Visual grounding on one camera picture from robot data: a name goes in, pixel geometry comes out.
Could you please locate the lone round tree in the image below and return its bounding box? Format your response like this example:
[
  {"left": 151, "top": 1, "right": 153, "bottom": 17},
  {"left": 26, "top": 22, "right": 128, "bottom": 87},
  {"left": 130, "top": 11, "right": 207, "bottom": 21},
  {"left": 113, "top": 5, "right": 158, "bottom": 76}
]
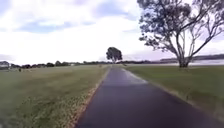
[{"left": 105, "top": 46, "right": 123, "bottom": 64}]

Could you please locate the dark asphalt path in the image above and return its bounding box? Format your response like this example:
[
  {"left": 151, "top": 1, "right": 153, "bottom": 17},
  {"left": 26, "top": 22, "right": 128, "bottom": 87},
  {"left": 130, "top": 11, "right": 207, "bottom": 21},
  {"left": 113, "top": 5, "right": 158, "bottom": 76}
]
[{"left": 74, "top": 65, "right": 224, "bottom": 128}]

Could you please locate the distant line of trees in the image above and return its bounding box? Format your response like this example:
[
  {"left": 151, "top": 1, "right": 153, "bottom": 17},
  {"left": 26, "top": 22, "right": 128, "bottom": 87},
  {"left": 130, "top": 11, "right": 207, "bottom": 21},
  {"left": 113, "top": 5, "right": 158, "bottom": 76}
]
[{"left": 9, "top": 59, "right": 181, "bottom": 69}]

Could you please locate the green grass field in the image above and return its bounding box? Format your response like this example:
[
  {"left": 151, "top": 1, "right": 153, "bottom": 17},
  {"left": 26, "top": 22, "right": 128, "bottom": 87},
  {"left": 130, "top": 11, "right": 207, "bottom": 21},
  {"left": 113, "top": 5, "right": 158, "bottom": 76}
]
[
  {"left": 122, "top": 63, "right": 224, "bottom": 123},
  {"left": 0, "top": 64, "right": 112, "bottom": 128}
]

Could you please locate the large bare-branched tree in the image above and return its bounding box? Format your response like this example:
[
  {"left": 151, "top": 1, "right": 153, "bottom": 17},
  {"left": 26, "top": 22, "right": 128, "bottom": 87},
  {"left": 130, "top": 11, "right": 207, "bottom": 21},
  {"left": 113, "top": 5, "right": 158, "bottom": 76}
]
[{"left": 136, "top": 0, "right": 224, "bottom": 69}]

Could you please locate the distant dark hill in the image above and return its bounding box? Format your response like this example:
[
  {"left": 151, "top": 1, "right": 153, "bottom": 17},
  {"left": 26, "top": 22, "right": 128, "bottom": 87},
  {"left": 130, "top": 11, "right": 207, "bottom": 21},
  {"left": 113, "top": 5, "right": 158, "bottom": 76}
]
[{"left": 159, "top": 53, "right": 224, "bottom": 62}]

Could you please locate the water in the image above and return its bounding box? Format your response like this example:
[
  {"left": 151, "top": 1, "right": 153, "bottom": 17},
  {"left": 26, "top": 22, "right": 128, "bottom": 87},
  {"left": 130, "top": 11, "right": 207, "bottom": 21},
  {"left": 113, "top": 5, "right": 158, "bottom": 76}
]
[{"left": 159, "top": 59, "right": 224, "bottom": 66}]

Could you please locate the building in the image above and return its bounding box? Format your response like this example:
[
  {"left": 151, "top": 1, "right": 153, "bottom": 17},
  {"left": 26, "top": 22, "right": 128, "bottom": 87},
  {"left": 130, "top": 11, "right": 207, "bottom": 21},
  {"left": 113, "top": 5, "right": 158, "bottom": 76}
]
[{"left": 0, "top": 60, "right": 11, "bottom": 70}]

